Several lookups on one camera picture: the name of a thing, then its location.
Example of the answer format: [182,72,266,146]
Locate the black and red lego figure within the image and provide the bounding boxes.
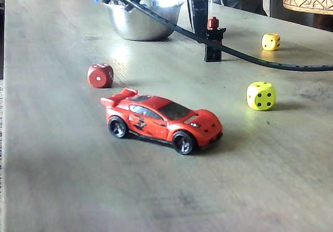
[204,16,227,62]

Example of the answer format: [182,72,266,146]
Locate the shiny metal bowl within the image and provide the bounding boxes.
[103,0,184,42]

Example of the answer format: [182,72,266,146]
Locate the small orange yellow die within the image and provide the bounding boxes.
[261,33,281,52]

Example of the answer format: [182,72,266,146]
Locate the large lime yellow die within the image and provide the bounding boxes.
[246,81,276,112]

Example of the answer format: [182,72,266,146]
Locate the red toy sports car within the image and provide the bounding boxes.
[100,87,224,155]

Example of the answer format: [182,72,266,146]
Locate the dark red die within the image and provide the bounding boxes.
[87,62,114,89]

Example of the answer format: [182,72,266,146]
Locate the black cable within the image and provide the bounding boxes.
[108,0,333,72]

